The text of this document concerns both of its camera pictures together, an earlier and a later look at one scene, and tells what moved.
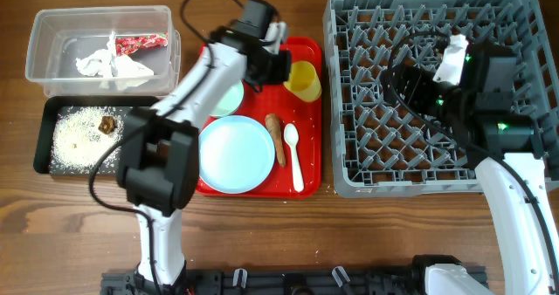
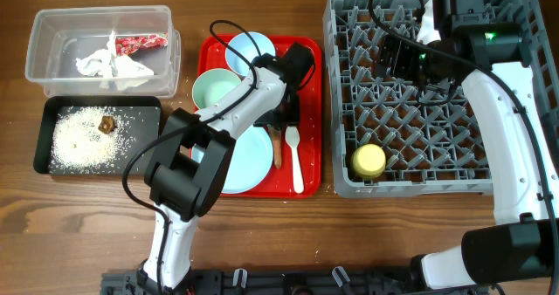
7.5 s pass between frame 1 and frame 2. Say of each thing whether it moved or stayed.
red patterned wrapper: stayed
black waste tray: stayed
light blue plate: stayed
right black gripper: moved
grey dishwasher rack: stayed
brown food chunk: stayed
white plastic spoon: stayed
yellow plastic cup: moved
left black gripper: moved
